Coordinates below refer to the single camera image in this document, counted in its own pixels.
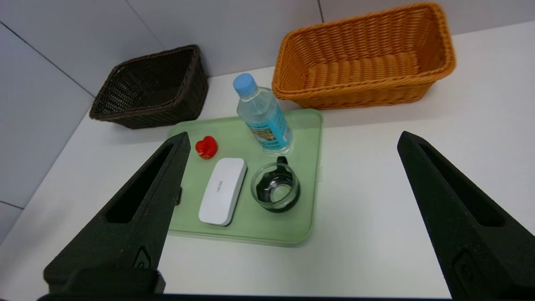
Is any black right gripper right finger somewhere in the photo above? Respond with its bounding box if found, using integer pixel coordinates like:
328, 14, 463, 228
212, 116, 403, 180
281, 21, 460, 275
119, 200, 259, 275
397, 131, 535, 301

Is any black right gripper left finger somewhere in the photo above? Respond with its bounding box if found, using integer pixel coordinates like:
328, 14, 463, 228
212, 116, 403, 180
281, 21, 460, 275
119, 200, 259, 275
43, 132, 191, 295

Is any white oblong case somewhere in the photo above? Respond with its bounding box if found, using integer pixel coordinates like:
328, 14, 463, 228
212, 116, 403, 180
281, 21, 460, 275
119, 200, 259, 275
198, 157, 248, 227

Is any clear water bottle blue cap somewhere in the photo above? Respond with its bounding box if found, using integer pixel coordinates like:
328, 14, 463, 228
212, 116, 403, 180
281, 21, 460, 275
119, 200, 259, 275
233, 73, 294, 156

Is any dark brown wicker basket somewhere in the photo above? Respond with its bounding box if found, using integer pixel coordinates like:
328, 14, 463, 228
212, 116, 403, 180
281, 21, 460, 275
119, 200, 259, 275
89, 44, 209, 129

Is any orange wicker basket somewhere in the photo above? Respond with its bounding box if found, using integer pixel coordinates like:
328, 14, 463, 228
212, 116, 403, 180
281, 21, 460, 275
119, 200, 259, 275
272, 3, 456, 110

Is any red rubber duck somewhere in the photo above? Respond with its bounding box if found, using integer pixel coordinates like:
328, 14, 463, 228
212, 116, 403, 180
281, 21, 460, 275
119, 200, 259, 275
195, 135, 218, 160

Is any light green plastic tray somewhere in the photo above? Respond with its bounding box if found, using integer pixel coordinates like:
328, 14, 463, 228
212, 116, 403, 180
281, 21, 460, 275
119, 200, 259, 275
166, 109, 324, 247

